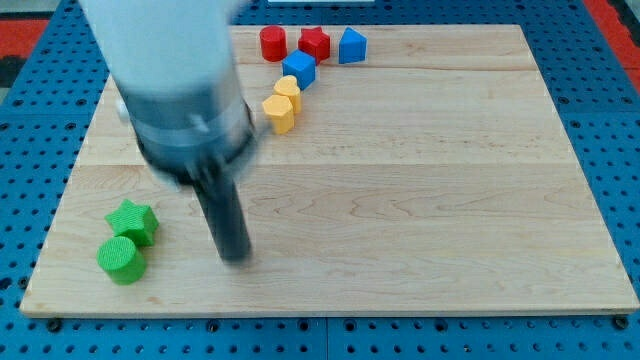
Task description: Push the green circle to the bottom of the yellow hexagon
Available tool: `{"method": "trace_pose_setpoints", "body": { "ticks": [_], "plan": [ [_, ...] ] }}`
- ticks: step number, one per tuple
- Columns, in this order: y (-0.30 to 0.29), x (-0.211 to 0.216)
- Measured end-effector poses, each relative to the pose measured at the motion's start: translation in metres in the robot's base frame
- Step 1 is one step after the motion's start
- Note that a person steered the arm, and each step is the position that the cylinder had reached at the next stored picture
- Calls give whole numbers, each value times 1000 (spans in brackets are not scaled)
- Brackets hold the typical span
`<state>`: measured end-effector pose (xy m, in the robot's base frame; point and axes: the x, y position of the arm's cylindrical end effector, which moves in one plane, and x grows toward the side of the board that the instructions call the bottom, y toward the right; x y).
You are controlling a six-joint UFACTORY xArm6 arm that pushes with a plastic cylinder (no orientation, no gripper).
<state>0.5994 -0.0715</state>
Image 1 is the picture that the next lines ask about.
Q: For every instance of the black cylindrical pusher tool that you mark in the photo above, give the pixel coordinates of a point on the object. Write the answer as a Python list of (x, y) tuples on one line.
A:
[(219, 200)]

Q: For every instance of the green star block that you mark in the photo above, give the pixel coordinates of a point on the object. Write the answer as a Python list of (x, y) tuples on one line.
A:
[(134, 221)]

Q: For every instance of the wooden board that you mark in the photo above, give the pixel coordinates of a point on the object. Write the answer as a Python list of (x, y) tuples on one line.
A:
[(435, 178)]

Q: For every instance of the red star block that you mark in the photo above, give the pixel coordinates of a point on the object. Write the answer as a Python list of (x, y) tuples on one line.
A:
[(316, 43)]

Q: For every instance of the red cylinder block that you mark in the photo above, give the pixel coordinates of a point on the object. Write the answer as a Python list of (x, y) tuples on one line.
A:
[(273, 43)]

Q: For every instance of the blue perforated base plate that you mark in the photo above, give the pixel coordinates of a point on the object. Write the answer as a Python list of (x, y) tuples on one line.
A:
[(49, 107)]

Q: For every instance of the blue triangle block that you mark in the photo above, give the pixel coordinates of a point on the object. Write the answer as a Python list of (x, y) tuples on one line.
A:
[(352, 46)]

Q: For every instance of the yellow hexagon block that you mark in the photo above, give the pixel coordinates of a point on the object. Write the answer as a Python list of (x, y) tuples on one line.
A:
[(279, 110)]

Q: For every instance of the green cylinder block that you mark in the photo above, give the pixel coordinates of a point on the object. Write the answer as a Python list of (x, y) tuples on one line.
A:
[(121, 260)]

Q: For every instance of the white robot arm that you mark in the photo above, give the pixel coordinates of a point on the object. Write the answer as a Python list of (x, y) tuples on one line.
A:
[(173, 63)]

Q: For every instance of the blue cube block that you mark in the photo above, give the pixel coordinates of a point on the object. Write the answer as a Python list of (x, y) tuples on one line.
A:
[(302, 66)]

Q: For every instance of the yellow heart block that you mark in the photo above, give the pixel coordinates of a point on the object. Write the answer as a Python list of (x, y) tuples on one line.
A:
[(288, 86)]

